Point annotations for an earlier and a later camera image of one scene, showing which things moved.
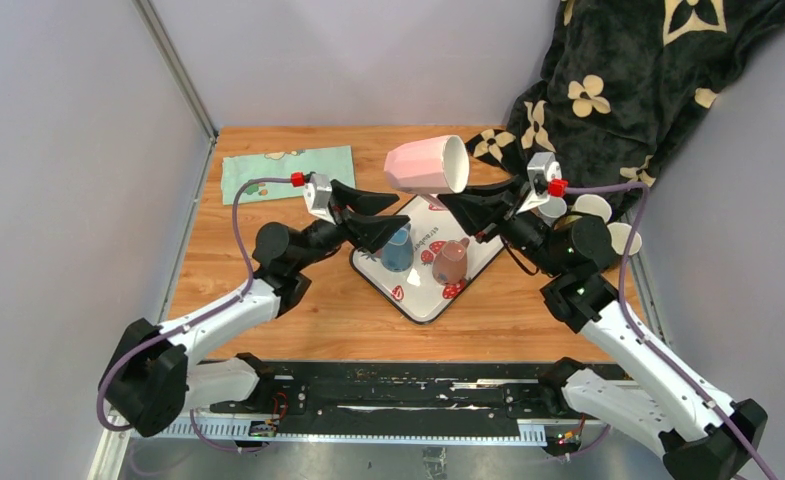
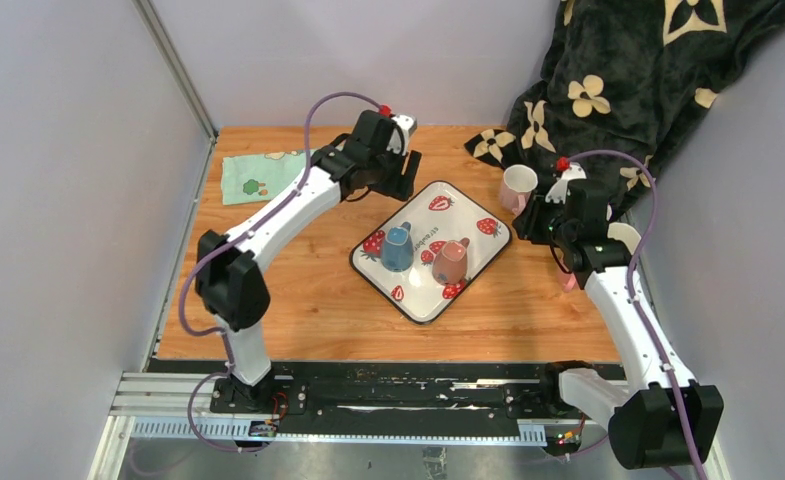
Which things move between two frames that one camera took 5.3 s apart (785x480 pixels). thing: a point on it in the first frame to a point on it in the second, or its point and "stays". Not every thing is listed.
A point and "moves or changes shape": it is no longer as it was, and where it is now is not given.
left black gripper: x=340 y=218 to x=389 y=169
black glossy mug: x=619 y=233 stays
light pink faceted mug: x=429 y=167 moves or changes shape
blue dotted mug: x=397 y=255 stays
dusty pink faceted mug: x=449 y=264 stays
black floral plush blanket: x=623 y=79 stays
